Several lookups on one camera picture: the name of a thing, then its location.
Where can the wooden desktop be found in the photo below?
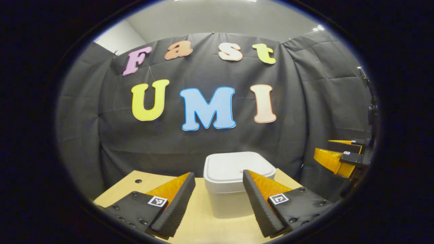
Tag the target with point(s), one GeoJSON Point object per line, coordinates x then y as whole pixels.
{"type": "Point", "coordinates": [200, 223]}

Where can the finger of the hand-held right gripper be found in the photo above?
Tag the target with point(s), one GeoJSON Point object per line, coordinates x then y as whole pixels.
{"type": "Point", "coordinates": [330, 161]}
{"type": "Point", "coordinates": [344, 146]}

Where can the black backdrop cloth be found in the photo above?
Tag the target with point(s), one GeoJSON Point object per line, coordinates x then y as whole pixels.
{"type": "Point", "coordinates": [135, 142]}

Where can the black stand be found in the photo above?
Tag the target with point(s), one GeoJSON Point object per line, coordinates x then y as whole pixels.
{"type": "Point", "coordinates": [372, 108]}

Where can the small ceiling light panel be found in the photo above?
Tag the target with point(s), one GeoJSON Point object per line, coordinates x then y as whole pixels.
{"type": "Point", "coordinates": [318, 28]}

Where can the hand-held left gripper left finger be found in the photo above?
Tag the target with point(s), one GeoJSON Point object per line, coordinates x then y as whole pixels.
{"type": "Point", "coordinates": [176, 206]}

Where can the white desktop garbage bin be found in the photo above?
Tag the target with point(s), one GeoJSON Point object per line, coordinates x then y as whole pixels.
{"type": "Point", "coordinates": [227, 169]}

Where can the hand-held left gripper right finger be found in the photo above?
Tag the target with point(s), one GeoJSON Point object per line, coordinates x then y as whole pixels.
{"type": "Point", "coordinates": [259, 203]}

